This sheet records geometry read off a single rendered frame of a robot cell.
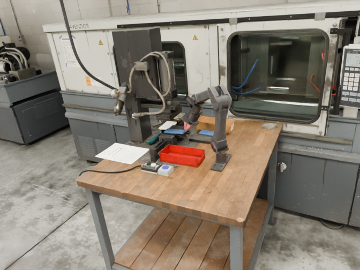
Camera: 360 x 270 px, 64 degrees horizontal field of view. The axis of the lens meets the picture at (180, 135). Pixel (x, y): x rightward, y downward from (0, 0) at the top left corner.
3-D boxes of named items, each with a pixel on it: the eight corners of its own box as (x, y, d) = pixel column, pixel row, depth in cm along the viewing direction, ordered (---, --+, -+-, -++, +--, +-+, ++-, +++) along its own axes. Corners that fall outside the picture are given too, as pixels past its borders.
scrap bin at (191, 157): (197, 167, 166) (196, 158, 164) (160, 161, 177) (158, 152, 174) (205, 158, 176) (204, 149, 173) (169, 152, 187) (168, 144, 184)
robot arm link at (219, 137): (210, 146, 169) (213, 95, 152) (220, 143, 171) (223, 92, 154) (216, 151, 164) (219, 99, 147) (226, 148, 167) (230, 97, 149)
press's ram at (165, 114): (171, 125, 181) (166, 79, 169) (137, 121, 192) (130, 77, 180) (184, 115, 196) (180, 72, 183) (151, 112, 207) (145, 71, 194)
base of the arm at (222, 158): (209, 157, 160) (221, 159, 157) (220, 142, 176) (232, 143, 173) (209, 170, 163) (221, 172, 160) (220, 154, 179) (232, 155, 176)
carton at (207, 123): (229, 135, 204) (228, 125, 201) (196, 131, 215) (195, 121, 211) (233, 128, 214) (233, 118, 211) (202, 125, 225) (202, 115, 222)
